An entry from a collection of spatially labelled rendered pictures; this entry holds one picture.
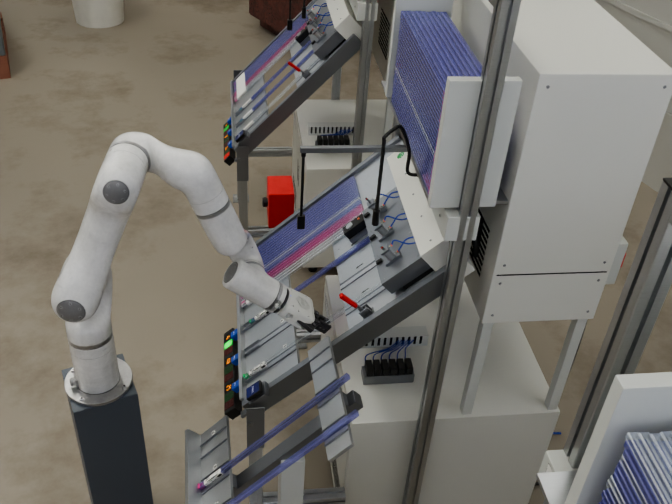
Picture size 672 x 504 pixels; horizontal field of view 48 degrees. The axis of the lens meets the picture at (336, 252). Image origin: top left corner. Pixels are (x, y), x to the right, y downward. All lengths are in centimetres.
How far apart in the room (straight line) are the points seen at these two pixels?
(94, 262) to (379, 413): 95
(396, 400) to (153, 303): 161
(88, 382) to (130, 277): 160
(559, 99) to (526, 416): 106
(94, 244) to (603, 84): 124
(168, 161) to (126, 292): 198
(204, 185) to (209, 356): 165
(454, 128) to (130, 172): 73
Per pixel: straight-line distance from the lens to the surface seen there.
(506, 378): 252
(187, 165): 179
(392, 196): 220
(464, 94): 167
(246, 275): 196
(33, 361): 348
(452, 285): 193
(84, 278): 198
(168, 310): 360
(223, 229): 186
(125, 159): 180
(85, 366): 222
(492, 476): 264
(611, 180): 194
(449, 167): 175
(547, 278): 206
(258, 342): 232
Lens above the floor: 237
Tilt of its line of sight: 37 degrees down
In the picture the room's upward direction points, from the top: 4 degrees clockwise
